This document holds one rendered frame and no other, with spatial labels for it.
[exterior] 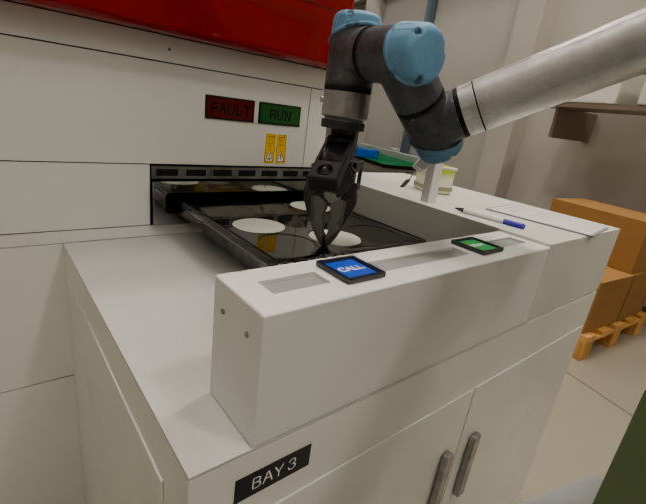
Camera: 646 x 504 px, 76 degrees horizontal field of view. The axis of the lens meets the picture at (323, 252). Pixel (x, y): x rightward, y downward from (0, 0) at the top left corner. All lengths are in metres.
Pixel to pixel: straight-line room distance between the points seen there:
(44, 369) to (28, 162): 0.42
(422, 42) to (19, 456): 1.10
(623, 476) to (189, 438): 0.35
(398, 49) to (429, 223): 0.42
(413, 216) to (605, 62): 0.44
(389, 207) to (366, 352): 0.55
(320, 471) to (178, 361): 0.21
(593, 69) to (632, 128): 3.29
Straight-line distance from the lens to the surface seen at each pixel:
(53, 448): 1.18
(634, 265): 2.98
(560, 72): 0.65
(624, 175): 3.90
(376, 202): 0.99
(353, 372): 0.46
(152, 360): 0.54
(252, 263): 0.79
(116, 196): 0.93
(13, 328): 1.00
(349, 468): 0.57
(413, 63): 0.57
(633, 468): 0.38
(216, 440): 0.44
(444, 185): 1.07
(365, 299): 0.42
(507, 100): 0.65
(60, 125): 0.89
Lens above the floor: 1.13
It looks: 19 degrees down
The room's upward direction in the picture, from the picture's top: 8 degrees clockwise
